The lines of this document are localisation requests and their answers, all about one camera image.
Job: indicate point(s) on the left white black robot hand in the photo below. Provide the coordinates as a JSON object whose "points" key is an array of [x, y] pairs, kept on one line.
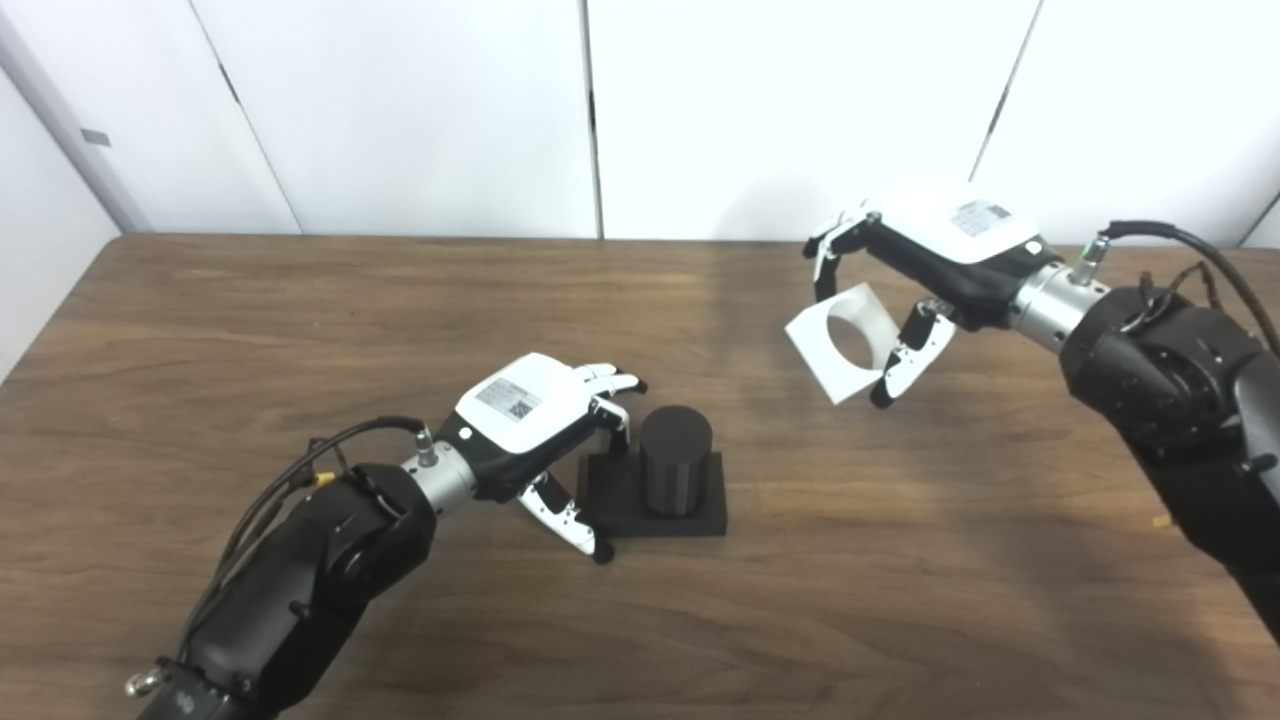
{"points": [[520, 400]]}

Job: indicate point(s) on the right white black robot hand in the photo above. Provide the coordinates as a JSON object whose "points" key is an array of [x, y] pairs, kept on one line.
{"points": [[950, 250]]}

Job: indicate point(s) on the white square piece with hole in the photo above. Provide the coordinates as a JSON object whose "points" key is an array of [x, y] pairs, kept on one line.
{"points": [[815, 345]]}

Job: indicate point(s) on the black peg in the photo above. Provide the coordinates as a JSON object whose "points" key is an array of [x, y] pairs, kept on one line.
{"points": [[675, 460]]}

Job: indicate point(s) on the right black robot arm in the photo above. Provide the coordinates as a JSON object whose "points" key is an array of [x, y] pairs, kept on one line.
{"points": [[1170, 390]]}

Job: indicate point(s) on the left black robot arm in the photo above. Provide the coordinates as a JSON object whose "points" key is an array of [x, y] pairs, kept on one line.
{"points": [[320, 570]]}

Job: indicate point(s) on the small gray wall tag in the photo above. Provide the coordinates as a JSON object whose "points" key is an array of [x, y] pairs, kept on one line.
{"points": [[96, 138]]}

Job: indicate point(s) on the gray wall corner post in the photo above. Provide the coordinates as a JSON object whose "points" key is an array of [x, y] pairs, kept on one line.
{"points": [[60, 110]]}

